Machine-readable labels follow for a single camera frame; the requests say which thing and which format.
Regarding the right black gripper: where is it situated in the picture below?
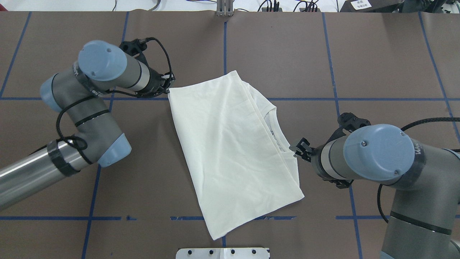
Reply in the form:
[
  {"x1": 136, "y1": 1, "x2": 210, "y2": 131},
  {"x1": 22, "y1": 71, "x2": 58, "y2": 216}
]
[{"x1": 289, "y1": 137, "x2": 354, "y2": 190}]

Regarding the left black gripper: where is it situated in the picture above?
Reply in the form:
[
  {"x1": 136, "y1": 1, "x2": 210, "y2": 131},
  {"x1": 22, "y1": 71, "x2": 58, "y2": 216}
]
[{"x1": 136, "y1": 68, "x2": 176, "y2": 98}]

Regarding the cream long-sleeve cat shirt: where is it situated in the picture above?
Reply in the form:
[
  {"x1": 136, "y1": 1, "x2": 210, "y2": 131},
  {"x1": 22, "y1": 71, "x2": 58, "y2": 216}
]
[{"x1": 168, "y1": 71, "x2": 304, "y2": 240}]

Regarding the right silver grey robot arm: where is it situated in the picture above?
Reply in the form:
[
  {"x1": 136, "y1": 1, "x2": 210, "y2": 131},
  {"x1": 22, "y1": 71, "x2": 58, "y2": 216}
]
[{"x1": 289, "y1": 124, "x2": 460, "y2": 259}]

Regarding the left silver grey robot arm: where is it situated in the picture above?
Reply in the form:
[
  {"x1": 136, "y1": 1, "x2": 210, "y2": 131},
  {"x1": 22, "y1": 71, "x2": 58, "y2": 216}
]
[{"x1": 0, "y1": 37, "x2": 175, "y2": 210}]

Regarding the black box with label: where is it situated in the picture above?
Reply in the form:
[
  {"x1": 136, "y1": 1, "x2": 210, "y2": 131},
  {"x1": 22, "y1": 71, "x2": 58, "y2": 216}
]
[{"x1": 339, "y1": 0, "x2": 404, "y2": 13}]

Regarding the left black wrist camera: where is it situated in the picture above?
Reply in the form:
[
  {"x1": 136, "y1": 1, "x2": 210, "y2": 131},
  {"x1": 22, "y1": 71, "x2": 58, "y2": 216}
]
[{"x1": 119, "y1": 39, "x2": 147, "y2": 65}]

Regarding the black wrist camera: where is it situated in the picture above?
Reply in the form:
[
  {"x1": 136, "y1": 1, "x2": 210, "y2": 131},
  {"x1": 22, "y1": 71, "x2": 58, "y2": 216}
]
[
  {"x1": 331, "y1": 113, "x2": 371, "y2": 140},
  {"x1": 119, "y1": 39, "x2": 147, "y2": 65}
]

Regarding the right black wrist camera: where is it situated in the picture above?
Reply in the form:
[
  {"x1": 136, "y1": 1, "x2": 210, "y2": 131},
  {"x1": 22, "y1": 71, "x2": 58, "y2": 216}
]
[{"x1": 331, "y1": 113, "x2": 371, "y2": 140}]

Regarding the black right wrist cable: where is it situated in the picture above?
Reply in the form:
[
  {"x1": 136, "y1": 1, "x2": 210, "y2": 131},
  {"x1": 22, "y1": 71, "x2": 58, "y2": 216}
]
[{"x1": 377, "y1": 117, "x2": 460, "y2": 223}]

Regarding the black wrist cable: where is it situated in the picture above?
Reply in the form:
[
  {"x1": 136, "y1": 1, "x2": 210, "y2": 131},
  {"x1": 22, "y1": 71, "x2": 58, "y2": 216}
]
[
  {"x1": 377, "y1": 117, "x2": 460, "y2": 223},
  {"x1": 56, "y1": 37, "x2": 173, "y2": 165}
]

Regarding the aluminium frame post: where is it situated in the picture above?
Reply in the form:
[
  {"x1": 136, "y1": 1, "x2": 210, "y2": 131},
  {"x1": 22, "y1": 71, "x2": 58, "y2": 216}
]
[{"x1": 216, "y1": 0, "x2": 234, "y2": 17}]

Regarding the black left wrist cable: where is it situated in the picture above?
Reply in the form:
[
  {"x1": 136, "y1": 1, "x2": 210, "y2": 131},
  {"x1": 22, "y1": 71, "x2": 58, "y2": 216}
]
[{"x1": 56, "y1": 37, "x2": 173, "y2": 165}]

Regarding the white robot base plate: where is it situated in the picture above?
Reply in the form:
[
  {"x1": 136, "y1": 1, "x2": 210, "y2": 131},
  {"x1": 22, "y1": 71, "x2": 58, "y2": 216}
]
[{"x1": 175, "y1": 247, "x2": 271, "y2": 259}]

